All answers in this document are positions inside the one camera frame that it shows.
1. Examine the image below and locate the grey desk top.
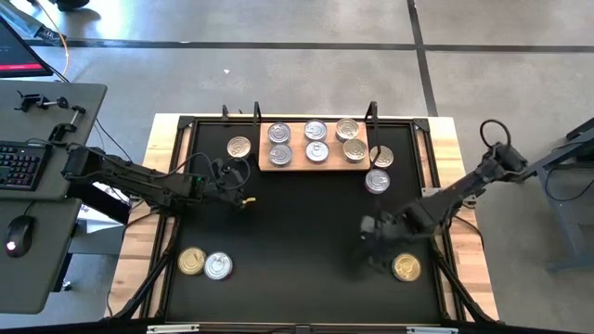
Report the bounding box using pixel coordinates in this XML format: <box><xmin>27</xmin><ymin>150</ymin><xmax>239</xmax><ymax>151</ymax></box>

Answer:
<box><xmin>0</xmin><ymin>81</ymin><xmax>109</xmax><ymax>201</ymax></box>
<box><xmin>0</xmin><ymin>197</ymin><xmax>84</xmax><ymax>315</ymax></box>

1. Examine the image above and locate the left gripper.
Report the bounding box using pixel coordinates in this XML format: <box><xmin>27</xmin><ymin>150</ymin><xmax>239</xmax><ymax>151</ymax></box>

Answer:
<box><xmin>201</xmin><ymin>178</ymin><xmax>256</xmax><ymax>211</ymax></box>

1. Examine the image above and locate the gold lid seafood can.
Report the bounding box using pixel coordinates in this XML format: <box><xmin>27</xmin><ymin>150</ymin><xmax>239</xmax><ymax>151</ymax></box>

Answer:
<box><xmin>176</xmin><ymin>246</ymin><xmax>208</xmax><ymax>276</ymax></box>
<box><xmin>391</xmin><ymin>251</ymin><xmax>423</xmax><ymax>283</ymax></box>

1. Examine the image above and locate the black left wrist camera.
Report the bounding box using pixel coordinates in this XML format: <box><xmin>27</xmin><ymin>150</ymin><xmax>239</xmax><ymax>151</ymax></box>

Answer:
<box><xmin>216</xmin><ymin>165</ymin><xmax>243</xmax><ymax>191</ymax></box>

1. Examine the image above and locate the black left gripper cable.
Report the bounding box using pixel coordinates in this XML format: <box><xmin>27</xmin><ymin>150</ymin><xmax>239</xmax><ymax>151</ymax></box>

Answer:
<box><xmin>174</xmin><ymin>151</ymin><xmax>254</xmax><ymax>192</ymax></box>

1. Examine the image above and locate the silver metal bracket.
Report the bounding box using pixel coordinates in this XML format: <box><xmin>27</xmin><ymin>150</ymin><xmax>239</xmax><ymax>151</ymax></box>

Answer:
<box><xmin>407</xmin><ymin>326</ymin><xmax>459</xmax><ymax>334</ymax></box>
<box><xmin>147</xmin><ymin>324</ymin><xmax>200</xmax><ymax>334</ymax></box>

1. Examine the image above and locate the black computer monitor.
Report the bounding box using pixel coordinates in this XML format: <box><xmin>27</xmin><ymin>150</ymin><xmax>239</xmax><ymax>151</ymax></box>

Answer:
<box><xmin>0</xmin><ymin>17</ymin><xmax>54</xmax><ymax>78</ymax></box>

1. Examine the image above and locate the black backlit keyboard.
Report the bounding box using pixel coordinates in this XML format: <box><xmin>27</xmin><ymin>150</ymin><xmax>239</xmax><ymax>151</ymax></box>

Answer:
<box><xmin>0</xmin><ymin>140</ymin><xmax>54</xmax><ymax>192</ymax></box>

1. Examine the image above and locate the red label seafood can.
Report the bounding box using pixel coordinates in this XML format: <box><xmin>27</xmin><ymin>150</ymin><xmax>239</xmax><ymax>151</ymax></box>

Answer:
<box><xmin>303</xmin><ymin>118</ymin><xmax>329</xmax><ymax>143</ymax></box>
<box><xmin>364</xmin><ymin>168</ymin><xmax>392</xmax><ymax>195</ymax></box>
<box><xmin>203</xmin><ymin>250</ymin><xmax>234</xmax><ymax>282</ymax></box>
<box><xmin>305</xmin><ymin>139</ymin><xmax>331</xmax><ymax>164</ymax></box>

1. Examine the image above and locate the black desk cable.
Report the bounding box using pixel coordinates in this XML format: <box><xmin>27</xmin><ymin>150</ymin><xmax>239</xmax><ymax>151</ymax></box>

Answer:
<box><xmin>92</xmin><ymin>118</ymin><xmax>136</xmax><ymax>161</ymax></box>

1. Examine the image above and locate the green label seafood can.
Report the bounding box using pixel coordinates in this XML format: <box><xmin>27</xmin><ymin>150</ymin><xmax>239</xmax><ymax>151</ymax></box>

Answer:
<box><xmin>266</xmin><ymin>121</ymin><xmax>292</xmax><ymax>146</ymax></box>
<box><xmin>267</xmin><ymin>142</ymin><xmax>293</xmax><ymax>167</ymax></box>

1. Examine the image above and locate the black desk support beam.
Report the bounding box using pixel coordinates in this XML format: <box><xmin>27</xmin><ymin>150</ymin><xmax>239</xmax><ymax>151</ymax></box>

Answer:
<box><xmin>69</xmin><ymin>183</ymin><xmax>132</xmax><ymax>226</ymax></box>

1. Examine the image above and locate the black desk clamp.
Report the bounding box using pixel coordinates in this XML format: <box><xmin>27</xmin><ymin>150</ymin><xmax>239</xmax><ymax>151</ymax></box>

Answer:
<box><xmin>47</xmin><ymin>104</ymin><xmax>88</xmax><ymax>144</ymax></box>
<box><xmin>14</xmin><ymin>89</ymin><xmax>70</xmax><ymax>113</ymax></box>

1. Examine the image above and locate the person's shoe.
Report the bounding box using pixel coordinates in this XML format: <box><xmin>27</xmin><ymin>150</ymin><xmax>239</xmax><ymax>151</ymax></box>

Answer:
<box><xmin>54</xmin><ymin>0</ymin><xmax>90</xmax><ymax>12</ymax></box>

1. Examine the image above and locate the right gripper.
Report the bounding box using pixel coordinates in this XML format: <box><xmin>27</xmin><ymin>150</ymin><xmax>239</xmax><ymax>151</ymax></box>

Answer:
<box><xmin>361</xmin><ymin>211</ymin><xmax>419</xmax><ymax>276</ymax></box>

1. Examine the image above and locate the black right arm cable loop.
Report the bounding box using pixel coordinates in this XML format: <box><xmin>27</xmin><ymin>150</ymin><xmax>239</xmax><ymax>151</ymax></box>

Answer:
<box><xmin>479</xmin><ymin>119</ymin><xmax>512</xmax><ymax>150</ymax></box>

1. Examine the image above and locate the dark metal table frame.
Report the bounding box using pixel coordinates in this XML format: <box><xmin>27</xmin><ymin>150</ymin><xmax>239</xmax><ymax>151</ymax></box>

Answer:
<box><xmin>510</xmin><ymin>118</ymin><xmax>594</xmax><ymax>274</ymax></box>

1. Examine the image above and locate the black table mat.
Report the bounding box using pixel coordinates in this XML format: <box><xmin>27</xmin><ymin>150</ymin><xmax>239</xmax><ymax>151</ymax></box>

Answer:
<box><xmin>165</xmin><ymin>121</ymin><xmax>443</xmax><ymax>325</ymax></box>

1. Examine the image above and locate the white box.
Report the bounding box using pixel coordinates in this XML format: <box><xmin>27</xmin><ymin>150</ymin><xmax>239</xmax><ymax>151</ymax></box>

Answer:
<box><xmin>76</xmin><ymin>183</ymin><xmax>136</xmax><ymax>236</ymax></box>

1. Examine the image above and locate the black computer mouse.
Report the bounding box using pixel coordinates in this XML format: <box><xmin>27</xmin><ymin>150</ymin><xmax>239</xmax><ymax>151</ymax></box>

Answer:
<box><xmin>4</xmin><ymin>214</ymin><xmax>36</xmax><ymax>259</ymax></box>

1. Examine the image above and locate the light wooden board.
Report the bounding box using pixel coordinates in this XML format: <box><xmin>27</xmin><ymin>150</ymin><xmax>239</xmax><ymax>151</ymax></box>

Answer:
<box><xmin>252</xmin><ymin>100</ymin><xmax>382</xmax><ymax>173</ymax></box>

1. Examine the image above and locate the thin yellow cable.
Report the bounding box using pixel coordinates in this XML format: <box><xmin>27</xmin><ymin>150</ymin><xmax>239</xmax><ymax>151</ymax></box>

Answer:
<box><xmin>35</xmin><ymin>0</ymin><xmax>71</xmax><ymax>78</ymax></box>

